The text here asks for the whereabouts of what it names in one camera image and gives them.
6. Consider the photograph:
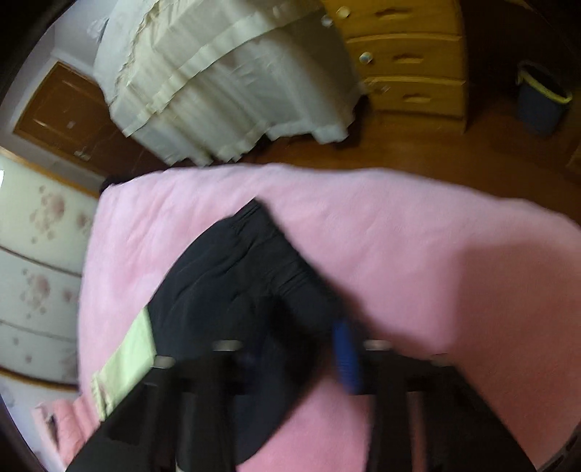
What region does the blue bin with yellow rim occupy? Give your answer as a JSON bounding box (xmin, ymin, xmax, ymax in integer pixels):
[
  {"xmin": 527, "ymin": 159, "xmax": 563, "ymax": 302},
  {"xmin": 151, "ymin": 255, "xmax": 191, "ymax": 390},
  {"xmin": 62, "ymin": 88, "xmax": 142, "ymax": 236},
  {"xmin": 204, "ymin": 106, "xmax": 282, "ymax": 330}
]
[{"xmin": 515, "ymin": 61, "xmax": 573, "ymax": 137}]

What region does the floral panel wardrobe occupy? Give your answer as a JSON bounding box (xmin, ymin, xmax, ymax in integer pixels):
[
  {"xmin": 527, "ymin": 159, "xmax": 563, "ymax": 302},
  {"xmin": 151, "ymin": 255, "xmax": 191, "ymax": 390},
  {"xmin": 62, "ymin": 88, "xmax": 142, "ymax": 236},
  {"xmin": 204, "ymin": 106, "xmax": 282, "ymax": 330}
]
[{"xmin": 0, "ymin": 150, "xmax": 103, "ymax": 391}]

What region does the wooden dresser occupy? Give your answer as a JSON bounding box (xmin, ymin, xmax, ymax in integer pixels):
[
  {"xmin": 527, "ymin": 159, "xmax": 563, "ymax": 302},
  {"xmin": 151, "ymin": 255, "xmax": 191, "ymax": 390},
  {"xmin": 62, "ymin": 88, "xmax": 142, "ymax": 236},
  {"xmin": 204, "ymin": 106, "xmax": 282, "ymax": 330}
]
[{"xmin": 322, "ymin": 0, "xmax": 468, "ymax": 133}]

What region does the black and green garment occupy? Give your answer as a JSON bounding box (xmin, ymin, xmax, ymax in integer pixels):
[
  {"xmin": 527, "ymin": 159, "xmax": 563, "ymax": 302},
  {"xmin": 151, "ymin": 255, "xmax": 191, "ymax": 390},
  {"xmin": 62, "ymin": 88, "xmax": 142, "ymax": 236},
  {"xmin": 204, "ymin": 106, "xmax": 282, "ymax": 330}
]
[{"xmin": 91, "ymin": 197, "xmax": 359, "ymax": 466}]

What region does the white cloth cover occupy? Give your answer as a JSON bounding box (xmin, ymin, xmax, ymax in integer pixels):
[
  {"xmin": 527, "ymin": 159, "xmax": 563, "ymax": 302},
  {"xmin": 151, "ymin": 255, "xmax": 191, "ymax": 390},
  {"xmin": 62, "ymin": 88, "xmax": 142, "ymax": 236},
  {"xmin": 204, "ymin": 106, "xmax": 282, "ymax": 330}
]
[{"xmin": 93, "ymin": 0, "xmax": 366, "ymax": 166}]

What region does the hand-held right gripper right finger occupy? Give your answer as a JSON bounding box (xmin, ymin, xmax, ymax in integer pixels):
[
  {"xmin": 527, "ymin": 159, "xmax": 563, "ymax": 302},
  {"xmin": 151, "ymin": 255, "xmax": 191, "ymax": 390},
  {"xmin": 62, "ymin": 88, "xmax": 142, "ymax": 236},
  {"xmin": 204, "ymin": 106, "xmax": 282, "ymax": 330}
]
[{"xmin": 333, "ymin": 318, "xmax": 537, "ymax": 472}]

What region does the pink blanket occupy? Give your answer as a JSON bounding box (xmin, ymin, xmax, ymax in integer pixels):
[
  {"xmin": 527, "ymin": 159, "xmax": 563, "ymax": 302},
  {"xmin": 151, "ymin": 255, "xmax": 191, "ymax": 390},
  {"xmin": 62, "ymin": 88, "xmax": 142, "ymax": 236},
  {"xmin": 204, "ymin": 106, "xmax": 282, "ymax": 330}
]
[{"xmin": 77, "ymin": 163, "xmax": 581, "ymax": 472}]

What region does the brown wooden door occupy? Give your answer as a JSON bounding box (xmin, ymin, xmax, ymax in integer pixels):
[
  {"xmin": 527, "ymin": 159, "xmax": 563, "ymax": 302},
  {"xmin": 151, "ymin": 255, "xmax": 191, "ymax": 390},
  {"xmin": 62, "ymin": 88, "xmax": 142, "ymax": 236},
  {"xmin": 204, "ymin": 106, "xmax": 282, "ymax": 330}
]
[{"xmin": 13, "ymin": 61, "xmax": 168, "ymax": 179}]

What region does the pink pillow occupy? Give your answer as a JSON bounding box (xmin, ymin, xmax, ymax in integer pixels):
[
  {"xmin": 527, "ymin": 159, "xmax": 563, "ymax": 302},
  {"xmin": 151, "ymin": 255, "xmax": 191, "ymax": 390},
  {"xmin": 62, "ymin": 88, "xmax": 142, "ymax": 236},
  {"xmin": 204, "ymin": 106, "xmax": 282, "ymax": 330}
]
[{"xmin": 32, "ymin": 395, "xmax": 107, "ymax": 460}]

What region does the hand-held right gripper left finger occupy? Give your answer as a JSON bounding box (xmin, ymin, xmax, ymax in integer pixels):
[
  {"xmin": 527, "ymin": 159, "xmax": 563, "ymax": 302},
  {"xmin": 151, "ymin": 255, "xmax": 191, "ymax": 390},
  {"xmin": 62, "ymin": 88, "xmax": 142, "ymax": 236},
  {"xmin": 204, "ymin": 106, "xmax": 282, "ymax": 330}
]
[{"xmin": 68, "ymin": 341, "xmax": 248, "ymax": 472}]

